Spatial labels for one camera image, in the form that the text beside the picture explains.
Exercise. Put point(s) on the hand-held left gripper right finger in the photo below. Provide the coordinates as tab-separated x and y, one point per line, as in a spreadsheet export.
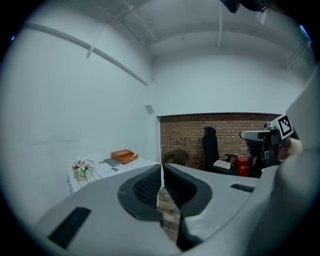
220	195

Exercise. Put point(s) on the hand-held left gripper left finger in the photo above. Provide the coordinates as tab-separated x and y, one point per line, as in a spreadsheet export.
100	220

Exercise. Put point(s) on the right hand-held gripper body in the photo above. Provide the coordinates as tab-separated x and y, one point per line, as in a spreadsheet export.
275	145

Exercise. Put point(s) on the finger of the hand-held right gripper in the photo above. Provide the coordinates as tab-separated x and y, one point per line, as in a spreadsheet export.
250	135

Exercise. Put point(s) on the orange box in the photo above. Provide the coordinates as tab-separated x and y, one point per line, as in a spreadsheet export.
130	158

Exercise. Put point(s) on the white box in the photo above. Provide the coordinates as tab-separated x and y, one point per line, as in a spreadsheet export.
222	164

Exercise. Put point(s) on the red crate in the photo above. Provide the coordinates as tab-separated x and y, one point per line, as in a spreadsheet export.
242	166

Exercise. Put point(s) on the black office chair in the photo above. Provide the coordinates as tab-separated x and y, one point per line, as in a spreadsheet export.
210	147

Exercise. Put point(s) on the white grid tablecloth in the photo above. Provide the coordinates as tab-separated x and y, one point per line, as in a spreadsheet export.
105	171

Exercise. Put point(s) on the pink flowers in pot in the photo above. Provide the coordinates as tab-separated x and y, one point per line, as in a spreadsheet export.
81	168

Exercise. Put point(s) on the round wicker chair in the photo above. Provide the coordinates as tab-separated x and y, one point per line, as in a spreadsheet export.
176	158

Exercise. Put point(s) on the grey flat book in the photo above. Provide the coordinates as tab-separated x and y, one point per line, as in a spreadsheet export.
112	162

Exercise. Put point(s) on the orange cabinet case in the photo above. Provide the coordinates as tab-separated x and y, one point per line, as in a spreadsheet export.
120	153

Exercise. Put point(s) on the white ceiling conduit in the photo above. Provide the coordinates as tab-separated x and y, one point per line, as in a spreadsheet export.
105	30
220	25
295	56

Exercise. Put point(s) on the grey wall plate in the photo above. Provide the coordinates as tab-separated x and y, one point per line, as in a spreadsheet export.
149	109

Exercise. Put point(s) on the grey wall pipe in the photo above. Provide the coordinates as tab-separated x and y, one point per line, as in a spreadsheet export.
87	46

